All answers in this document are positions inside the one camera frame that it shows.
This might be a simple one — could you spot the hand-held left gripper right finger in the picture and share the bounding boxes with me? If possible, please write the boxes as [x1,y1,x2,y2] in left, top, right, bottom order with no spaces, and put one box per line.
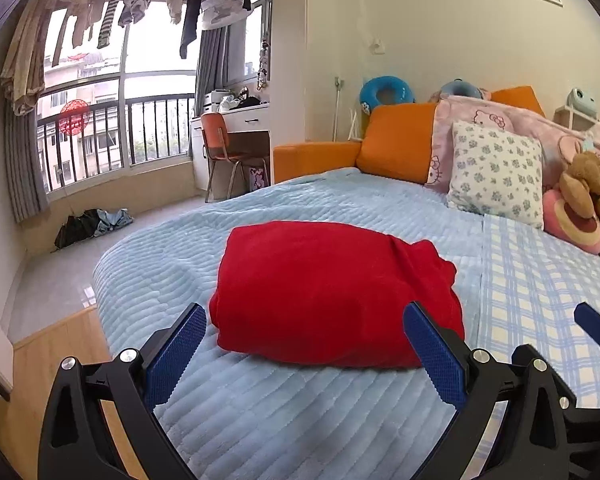
[402,301,570,480]

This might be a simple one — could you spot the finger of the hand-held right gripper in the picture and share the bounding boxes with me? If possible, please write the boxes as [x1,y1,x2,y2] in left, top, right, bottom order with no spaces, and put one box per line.
[512,344,600,433]
[574,302,600,356]

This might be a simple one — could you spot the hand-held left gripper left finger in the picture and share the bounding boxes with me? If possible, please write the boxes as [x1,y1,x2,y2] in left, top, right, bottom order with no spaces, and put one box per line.
[37,302,208,480]

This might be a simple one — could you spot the red jacket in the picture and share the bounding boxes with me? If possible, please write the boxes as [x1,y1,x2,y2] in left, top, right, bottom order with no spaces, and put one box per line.
[209,220,467,370]

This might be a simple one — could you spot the blue plaid bed sheet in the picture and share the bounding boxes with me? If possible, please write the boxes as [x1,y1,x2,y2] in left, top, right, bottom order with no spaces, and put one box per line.
[472,212,600,411]

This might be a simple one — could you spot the pink round cushion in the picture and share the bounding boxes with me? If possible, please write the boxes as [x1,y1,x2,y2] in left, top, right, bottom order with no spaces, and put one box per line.
[542,187,600,256]

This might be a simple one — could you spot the light blue quilted blanket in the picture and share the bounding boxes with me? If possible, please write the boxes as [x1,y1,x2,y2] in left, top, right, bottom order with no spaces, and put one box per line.
[92,167,486,480]

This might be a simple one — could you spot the blue denim cloth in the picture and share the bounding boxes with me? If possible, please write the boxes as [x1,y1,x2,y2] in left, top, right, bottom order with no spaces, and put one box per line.
[94,208,135,238]

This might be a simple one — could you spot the brown plush mouse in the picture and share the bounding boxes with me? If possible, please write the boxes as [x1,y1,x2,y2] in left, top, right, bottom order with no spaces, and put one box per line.
[559,142,600,222]

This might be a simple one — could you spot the black cloth pile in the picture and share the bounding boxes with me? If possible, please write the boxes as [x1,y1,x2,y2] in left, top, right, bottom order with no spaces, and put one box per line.
[54,210,103,250]

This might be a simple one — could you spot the white floral pillow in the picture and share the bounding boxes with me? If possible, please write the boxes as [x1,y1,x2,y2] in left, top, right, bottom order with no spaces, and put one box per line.
[446,120,546,230]

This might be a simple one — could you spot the white side shelf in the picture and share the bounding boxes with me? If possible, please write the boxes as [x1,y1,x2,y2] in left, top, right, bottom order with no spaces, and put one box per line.
[552,105,600,133]

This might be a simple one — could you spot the orange bed headboard cushion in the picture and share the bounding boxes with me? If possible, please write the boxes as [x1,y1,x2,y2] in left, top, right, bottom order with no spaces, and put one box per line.
[272,102,438,186]

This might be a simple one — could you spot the light green projector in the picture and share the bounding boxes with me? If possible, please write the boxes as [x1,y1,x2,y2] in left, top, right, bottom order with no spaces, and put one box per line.
[566,87,600,115]

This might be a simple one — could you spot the orange chair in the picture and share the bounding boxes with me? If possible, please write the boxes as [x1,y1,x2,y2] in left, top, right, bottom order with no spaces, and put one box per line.
[200,112,271,203]

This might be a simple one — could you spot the pink Hello Kitty pillow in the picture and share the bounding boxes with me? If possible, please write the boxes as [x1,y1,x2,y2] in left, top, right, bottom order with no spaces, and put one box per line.
[425,95,600,196]

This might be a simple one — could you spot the white desk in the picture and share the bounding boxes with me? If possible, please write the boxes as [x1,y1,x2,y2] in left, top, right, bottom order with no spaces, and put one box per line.
[190,102,272,193]

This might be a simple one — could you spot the grey curtain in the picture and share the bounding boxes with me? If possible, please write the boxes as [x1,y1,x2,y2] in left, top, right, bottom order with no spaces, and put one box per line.
[0,85,51,223]

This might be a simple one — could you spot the black balcony railing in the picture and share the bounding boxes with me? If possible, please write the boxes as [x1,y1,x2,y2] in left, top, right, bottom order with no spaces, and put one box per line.
[35,92,196,193]

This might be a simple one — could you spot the red paper window decoration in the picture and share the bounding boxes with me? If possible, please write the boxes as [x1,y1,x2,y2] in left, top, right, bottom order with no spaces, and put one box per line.
[58,100,92,137]

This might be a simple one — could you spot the white pole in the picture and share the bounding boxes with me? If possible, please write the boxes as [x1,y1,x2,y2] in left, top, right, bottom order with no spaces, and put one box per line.
[332,76,346,142]

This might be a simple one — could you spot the blue-grey neck pillow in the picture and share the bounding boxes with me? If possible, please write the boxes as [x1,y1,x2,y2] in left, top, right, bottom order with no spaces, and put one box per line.
[439,79,483,101]

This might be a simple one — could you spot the blue swim ring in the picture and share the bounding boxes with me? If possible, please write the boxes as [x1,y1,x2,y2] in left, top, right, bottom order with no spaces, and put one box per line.
[359,76,416,111]

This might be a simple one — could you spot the hanging bead string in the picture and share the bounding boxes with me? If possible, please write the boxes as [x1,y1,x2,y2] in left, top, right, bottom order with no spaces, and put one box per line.
[257,35,271,92]

